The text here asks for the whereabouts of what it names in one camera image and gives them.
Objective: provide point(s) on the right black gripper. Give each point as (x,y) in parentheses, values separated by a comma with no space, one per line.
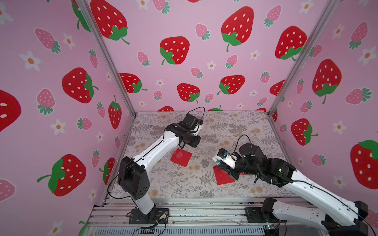
(236,164)

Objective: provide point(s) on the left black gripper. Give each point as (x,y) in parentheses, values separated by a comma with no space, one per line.
(194,144)

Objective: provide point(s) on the red envelope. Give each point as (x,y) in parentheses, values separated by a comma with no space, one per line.
(181,157)
(222,176)

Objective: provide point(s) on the white green glue stick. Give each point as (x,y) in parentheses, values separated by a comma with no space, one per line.
(217,160)

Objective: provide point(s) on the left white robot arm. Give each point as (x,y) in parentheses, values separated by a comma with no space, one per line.
(133,174)

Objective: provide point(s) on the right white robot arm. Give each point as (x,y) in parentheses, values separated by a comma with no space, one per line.
(331,214)

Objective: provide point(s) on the floral patterned table mat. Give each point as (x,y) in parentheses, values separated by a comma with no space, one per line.
(224,129)

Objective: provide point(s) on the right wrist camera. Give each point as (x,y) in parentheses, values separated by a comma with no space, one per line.
(227,158)

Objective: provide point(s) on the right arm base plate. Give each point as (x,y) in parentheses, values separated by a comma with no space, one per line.
(261,215)

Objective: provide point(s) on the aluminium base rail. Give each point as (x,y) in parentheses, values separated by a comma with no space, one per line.
(191,217)

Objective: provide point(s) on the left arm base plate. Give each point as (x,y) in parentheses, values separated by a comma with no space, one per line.
(157,215)

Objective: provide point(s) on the left aluminium frame post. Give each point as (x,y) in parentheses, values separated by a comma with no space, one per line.
(89,18)

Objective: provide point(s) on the aluminium frame post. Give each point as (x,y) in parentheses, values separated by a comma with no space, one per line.
(316,32)
(89,18)

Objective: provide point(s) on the right aluminium frame post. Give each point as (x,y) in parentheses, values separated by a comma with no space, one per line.
(316,32)

